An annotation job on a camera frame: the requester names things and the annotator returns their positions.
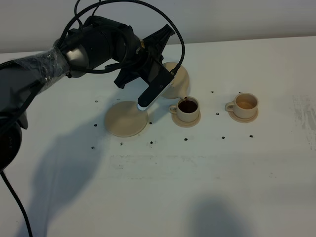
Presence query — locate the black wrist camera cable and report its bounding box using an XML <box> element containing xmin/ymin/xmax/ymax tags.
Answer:
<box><xmin>59</xmin><ymin>0</ymin><xmax>186</xmax><ymax>76</ymax></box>

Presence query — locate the beige right cup saucer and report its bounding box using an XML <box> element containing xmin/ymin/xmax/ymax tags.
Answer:
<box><xmin>228</xmin><ymin>106</ymin><xmax>259</xmax><ymax>123</ymax></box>

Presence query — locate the beige ceramic teapot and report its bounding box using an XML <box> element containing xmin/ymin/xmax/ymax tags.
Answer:
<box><xmin>162</xmin><ymin>66</ymin><xmax>190</xmax><ymax>99</ymax></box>

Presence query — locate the beige teapot saucer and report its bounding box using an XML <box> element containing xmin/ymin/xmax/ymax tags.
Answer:
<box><xmin>104</xmin><ymin>101</ymin><xmax>149</xmax><ymax>137</ymax></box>

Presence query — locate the beige left cup saucer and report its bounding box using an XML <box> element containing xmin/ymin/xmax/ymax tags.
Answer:
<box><xmin>169</xmin><ymin>108</ymin><xmax>201</xmax><ymax>128</ymax></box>

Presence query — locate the beige left teacup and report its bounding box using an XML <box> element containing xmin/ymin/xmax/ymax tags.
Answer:
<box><xmin>169</xmin><ymin>96</ymin><xmax>199</xmax><ymax>113</ymax></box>

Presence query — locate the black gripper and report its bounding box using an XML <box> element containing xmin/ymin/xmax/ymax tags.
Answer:
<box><xmin>108</xmin><ymin>24</ymin><xmax>175</xmax><ymax>89</ymax></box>

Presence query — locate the beige teacup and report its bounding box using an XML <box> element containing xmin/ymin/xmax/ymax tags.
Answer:
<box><xmin>169</xmin><ymin>96</ymin><xmax>199</xmax><ymax>113</ymax></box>
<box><xmin>225</xmin><ymin>93</ymin><xmax>259</xmax><ymax>112</ymax></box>

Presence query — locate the beige cup saucer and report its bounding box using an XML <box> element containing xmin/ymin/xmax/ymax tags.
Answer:
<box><xmin>228</xmin><ymin>106</ymin><xmax>259</xmax><ymax>123</ymax></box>
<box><xmin>169</xmin><ymin>108</ymin><xmax>201</xmax><ymax>128</ymax></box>

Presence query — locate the beige right teacup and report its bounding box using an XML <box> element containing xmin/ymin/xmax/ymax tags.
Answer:
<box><xmin>225</xmin><ymin>93</ymin><xmax>259</xmax><ymax>112</ymax></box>

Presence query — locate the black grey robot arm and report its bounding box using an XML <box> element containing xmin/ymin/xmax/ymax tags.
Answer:
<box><xmin>0</xmin><ymin>16</ymin><xmax>174</xmax><ymax>169</ymax></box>

